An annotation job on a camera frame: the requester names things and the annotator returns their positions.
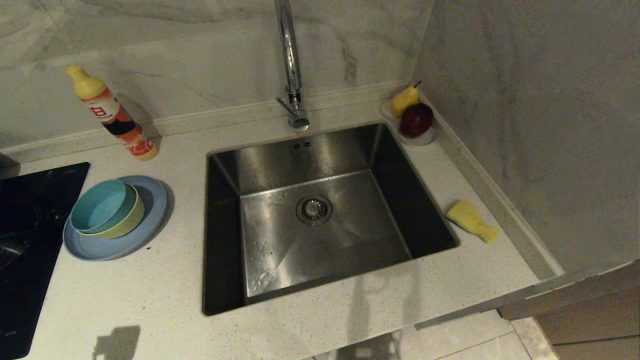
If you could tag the chrome faucet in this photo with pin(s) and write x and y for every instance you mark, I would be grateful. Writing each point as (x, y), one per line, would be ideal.
(290, 60)

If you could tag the yellow sponge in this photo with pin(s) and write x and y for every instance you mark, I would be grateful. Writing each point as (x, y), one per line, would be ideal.
(467, 215)

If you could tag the blue plate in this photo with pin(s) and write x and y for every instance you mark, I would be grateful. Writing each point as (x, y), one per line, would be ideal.
(150, 200)

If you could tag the yellow bowl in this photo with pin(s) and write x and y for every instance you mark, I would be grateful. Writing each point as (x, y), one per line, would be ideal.
(132, 220)

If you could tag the teal bowl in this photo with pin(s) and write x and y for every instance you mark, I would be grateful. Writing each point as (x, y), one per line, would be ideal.
(100, 207)

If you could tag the metal sink drain strainer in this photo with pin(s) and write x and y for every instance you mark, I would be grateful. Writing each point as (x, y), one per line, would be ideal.
(314, 209)

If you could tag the stainless steel sink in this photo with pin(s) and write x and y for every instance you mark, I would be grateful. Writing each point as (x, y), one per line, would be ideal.
(380, 240)

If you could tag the small white dish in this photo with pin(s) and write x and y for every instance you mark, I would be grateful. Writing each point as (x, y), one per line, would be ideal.
(425, 140)

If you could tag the yellow pear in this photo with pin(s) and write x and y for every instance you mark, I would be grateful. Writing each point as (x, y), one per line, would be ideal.
(402, 102)

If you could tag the red apple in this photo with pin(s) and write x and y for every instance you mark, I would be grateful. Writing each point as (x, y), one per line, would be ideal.
(416, 120)

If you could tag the black induction cooktop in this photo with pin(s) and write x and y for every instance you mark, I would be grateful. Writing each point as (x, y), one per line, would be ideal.
(25, 250)

